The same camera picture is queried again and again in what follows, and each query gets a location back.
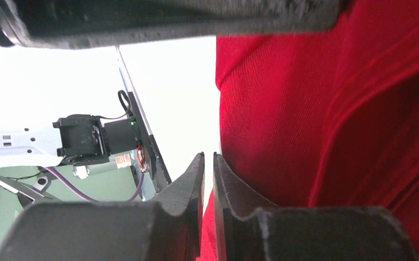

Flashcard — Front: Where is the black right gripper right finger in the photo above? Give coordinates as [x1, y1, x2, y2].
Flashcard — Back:
[213, 154, 419, 260]

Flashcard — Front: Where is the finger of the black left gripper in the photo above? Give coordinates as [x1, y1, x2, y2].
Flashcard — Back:
[0, 0, 346, 49]

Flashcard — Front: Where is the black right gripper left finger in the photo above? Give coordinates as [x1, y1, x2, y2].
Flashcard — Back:
[0, 153, 205, 261]

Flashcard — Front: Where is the red satin napkin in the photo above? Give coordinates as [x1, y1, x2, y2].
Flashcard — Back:
[215, 1, 419, 255]

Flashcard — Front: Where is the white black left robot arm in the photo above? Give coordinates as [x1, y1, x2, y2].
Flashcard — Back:
[0, 1, 343, 167]

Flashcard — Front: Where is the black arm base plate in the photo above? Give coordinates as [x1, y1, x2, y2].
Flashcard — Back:
[118, 90, 171, 195]

